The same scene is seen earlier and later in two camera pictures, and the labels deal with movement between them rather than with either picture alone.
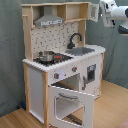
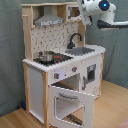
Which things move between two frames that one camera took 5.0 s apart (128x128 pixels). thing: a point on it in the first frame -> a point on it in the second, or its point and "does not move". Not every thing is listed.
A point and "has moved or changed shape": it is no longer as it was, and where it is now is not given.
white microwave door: x=94 y=12 has moved or changed shape
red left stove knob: x=56 y=75 does not move
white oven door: x=70 y=108 does not move
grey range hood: x=48 y=18 does not move
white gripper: x=105 y=8 -> x=87 y=10
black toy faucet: x=71 y=45 does not move
